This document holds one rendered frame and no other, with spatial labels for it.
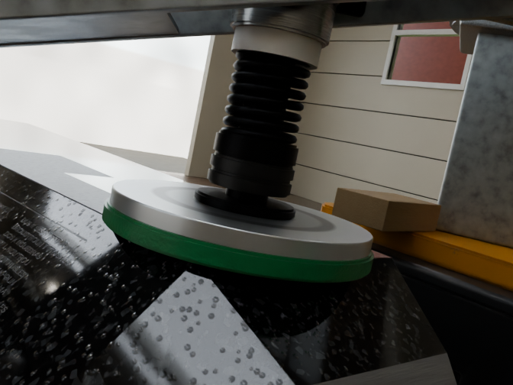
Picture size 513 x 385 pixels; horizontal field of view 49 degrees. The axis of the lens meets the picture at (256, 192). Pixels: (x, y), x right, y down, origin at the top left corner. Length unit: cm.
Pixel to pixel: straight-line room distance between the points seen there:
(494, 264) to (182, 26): 61
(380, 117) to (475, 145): 712
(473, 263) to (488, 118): 30
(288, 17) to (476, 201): 75
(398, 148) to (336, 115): 133
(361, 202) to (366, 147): 737
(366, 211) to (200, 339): 61
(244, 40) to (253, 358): 23
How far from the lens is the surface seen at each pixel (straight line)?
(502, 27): 111
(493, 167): 112
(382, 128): 817
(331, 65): 912
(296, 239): 37
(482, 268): 94
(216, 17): 52
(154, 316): 37
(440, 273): 92
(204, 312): 37
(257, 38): 43
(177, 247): 37
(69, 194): 54
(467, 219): 112
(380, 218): 92
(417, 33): 814
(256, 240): 36
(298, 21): 43
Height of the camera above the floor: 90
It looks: 6 degrees down
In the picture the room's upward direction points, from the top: 12 degrees clockwise
